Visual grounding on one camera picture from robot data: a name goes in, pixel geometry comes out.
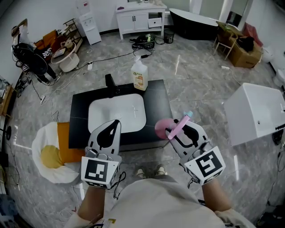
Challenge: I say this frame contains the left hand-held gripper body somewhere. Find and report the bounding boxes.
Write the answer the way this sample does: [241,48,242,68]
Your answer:
[81,146,123,190]

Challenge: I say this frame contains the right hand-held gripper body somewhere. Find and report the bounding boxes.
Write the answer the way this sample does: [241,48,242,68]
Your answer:
[179,140,226,186]

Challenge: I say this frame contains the pink toothbrush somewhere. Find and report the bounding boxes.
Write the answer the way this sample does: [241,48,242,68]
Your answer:
[168,111,193,140]

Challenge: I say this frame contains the white spray bottle orange label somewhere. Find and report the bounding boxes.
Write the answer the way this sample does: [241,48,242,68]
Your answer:
[130,55,149,91]

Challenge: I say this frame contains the person's left forearm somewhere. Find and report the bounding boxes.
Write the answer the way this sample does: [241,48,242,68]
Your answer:
[77,185,106,224]

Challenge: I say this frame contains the person's right forearm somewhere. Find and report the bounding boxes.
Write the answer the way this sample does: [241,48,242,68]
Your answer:
[201,178,232,212]

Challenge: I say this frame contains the pink cup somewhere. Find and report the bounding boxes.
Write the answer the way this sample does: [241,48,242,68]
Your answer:
[155,118,177,140]

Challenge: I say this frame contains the person's right shoe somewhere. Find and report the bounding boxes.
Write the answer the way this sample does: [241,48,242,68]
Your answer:
[155,164,167,177]

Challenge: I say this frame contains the person's shoe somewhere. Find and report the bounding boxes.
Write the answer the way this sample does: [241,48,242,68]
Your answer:
[135,167,147,179]
[155,164,167,177]

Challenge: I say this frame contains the white sink basin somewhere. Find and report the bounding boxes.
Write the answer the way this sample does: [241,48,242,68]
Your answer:
[88,93,147,134]

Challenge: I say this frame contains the person's left shoe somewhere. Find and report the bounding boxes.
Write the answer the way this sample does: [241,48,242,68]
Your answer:
[135,167,147,179]

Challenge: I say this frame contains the egg-shaped cushion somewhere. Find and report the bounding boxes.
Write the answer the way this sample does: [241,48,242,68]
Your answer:
[31,122,77,184]

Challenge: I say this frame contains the black vanity counter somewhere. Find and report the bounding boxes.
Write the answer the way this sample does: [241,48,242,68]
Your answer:
[68,79,173,150]

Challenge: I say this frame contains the white rectangular bathtub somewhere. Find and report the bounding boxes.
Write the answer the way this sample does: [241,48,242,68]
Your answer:
[223,82,285,147]

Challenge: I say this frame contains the black faucet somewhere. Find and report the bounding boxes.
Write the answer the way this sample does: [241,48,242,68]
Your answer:
[105,73,120,99]

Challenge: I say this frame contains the person's beige shirt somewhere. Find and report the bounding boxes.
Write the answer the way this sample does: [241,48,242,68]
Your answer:
[66,175,257,228]

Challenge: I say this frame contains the round white side table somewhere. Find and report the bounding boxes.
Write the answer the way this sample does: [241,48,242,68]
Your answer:
[51,42,80,73]

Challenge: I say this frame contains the cardboard box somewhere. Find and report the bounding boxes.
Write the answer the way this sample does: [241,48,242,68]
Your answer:
[228,37,264,69]

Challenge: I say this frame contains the black bag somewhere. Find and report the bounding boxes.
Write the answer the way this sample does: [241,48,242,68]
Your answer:
[236,36,255,51]

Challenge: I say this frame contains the black metal shelf rack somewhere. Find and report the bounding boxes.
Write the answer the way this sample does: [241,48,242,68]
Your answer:
[63,18,84,45]

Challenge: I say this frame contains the orange paper bags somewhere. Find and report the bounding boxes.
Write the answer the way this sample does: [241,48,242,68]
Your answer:
[34,29,61,49]

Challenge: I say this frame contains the black oval bathtub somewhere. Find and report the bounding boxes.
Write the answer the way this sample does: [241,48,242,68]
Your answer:
[169,8,220,41]

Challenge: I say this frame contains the white water dispenser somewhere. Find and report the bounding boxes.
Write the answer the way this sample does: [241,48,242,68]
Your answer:
[76,0,102,45]

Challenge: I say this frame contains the red plastic bag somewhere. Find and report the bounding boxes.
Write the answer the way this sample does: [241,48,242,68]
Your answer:
[243,22,264,46]

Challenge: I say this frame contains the white vanity cabinet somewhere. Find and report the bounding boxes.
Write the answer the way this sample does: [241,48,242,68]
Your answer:
[115,1,168,41]

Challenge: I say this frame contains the black cable coil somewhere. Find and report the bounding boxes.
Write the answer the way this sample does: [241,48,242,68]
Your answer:
[130,39,156,50]

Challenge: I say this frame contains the black wire wastebasket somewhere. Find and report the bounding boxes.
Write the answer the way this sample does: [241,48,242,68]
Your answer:
[163,28,175,44]

